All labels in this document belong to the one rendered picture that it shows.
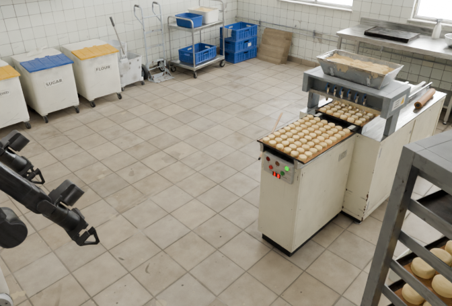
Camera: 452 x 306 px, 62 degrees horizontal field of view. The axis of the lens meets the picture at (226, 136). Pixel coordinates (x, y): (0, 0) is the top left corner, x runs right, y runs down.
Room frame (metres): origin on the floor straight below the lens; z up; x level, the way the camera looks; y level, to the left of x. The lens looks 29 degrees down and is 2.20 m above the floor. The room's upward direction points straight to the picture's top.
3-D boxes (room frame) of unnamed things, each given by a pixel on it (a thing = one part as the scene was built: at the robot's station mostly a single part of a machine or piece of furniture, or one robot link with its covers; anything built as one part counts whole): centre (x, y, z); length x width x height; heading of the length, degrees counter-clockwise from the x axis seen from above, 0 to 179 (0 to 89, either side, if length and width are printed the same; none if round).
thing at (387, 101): (2.71, -0.98, 1.01); 0.72 x 0.33 x 0.34; 44
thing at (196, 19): (6.13, 0.59, 0.88); 0.40 x 0.30 x 0.16; 49
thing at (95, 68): (5.05, 1.86, 0.38); 0.64 x 0.54 x 0.77; 43
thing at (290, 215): (2.36, -0.62, 0.45); 0.70 x 0.34 x 0.90; 134
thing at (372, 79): (2.71, -0.98, 1.25); 0.56 x 0.29 x 0.14; 44
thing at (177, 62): (6.30, 0.48, 0.57); 0.85 x 0.58 x 1.13; 143
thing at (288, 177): (2.11, -0.35, 0.77); 0.24 x 0.04 x 0.14; 44
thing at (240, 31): (6.93, -0.23, 0.50); 0.60 x 0.40 x 0.20; 138
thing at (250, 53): (6.93, -0.23, 0.10); 0.60 x 0.40 x 0.20; 133
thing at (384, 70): (2.71, -0.98, 1.28); 0.54 x 0.27 x 0.06; 44
